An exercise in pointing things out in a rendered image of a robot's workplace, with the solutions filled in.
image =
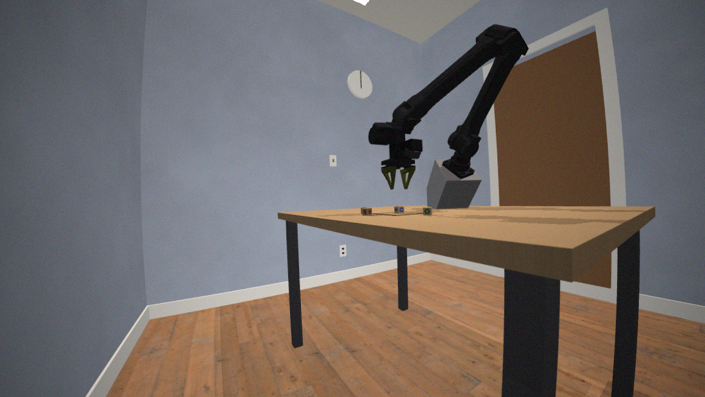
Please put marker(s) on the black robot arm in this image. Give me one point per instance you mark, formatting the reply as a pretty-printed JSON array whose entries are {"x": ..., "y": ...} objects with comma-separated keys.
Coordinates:
[{"x": 505, "y": 44}]

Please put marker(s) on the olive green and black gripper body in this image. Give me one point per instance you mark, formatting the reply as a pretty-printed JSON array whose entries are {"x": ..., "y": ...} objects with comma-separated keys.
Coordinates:
[{"x": 399, "y": 163}]

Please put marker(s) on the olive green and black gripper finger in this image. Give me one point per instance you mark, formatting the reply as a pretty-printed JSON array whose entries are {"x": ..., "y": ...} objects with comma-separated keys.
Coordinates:
[
  {"x": 392, "y": 171},
  {"x": 403, "y": 175}
]

